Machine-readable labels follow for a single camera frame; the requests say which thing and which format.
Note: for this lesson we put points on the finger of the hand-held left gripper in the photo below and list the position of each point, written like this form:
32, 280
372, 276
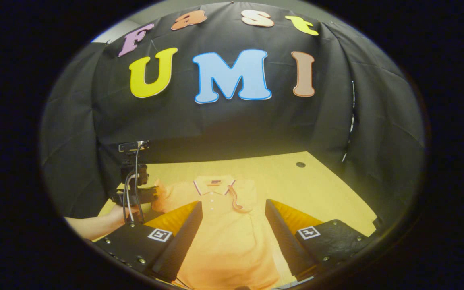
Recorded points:
158, 197

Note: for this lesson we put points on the orange T-shirt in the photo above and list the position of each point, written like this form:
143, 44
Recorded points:
228, 241

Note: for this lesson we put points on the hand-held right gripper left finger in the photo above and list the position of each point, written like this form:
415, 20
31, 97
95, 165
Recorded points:
183, 237

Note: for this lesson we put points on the black backdrop cloth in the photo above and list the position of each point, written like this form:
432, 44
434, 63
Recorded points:
224, 125

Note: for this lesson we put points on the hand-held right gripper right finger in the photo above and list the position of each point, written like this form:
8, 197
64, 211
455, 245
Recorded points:
282, 237

